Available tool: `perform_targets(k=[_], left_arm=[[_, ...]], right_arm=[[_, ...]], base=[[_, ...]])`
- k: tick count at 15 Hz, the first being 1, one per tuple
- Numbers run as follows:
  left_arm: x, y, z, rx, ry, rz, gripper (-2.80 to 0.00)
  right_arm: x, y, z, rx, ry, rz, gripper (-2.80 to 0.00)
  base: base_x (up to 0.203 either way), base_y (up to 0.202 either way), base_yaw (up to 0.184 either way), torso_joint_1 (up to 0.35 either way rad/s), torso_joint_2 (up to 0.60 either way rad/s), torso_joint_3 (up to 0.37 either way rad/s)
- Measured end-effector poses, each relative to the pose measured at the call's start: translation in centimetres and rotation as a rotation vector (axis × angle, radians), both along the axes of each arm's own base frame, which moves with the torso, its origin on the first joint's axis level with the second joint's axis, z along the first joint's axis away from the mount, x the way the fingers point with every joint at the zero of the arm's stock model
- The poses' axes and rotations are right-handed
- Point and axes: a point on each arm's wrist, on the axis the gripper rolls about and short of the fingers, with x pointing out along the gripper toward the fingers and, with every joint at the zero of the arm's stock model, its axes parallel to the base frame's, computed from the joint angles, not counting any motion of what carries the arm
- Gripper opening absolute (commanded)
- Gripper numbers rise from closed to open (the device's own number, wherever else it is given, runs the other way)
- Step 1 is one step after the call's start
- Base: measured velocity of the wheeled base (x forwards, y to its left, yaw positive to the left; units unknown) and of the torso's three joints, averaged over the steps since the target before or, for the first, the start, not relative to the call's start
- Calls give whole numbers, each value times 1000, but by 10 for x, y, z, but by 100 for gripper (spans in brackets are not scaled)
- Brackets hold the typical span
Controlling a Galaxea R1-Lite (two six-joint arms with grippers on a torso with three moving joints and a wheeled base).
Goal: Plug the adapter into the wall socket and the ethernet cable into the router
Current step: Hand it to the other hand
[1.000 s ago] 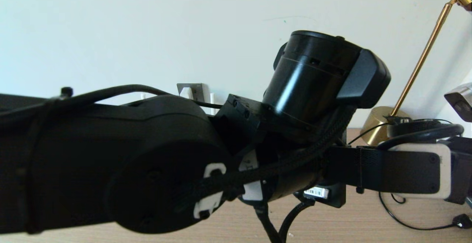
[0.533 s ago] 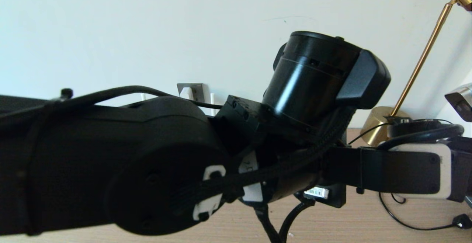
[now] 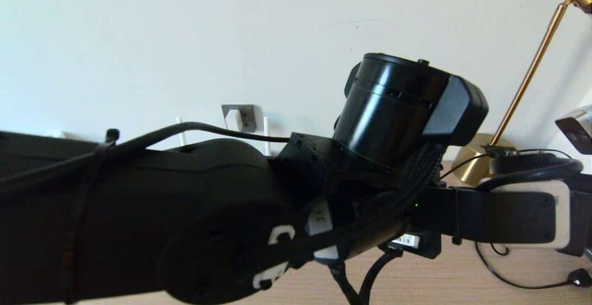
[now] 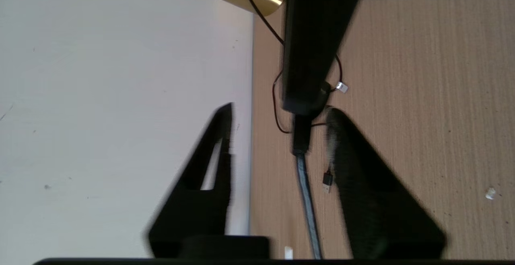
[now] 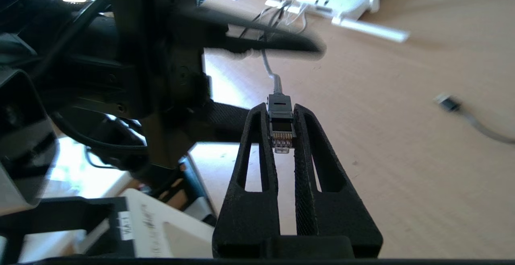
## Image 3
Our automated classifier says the white power adapter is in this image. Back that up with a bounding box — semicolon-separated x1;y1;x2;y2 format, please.
225;109;244;132

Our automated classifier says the white router with antennas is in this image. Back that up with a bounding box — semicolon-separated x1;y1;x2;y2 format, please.
176;117;272;157

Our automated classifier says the brass desk lamp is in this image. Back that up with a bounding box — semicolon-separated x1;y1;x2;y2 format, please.
452;0;592;187

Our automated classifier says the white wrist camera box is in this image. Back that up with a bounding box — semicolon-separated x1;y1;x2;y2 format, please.
479;180;573;250

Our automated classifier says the black lamp cord with switch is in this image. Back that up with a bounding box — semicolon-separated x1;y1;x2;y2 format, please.
439;144;592;290

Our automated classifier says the grey labelled wrist camera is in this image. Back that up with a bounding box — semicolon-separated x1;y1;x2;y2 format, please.
555;105;592;156

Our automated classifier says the grey wall socket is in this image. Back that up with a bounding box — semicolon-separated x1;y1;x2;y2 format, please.
222;105;256;133

